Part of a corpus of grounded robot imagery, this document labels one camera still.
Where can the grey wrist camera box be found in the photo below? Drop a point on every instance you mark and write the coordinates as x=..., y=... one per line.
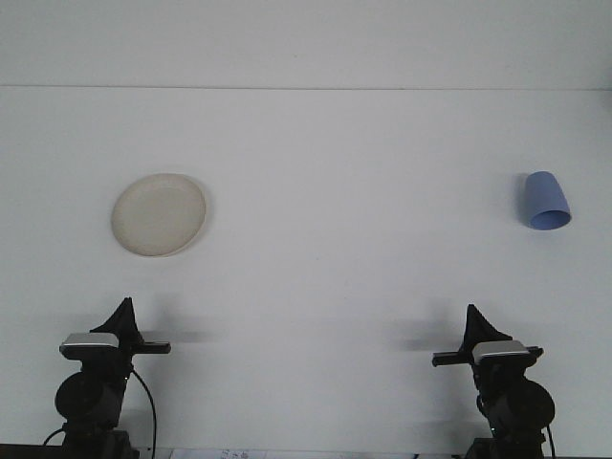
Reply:
x=499, y=351
x=88, y=343

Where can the pale round plate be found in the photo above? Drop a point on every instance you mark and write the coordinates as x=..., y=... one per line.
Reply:
x=158, y=217

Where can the pale blue cup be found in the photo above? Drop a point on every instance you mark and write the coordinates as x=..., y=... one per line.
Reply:
x=545, y=196

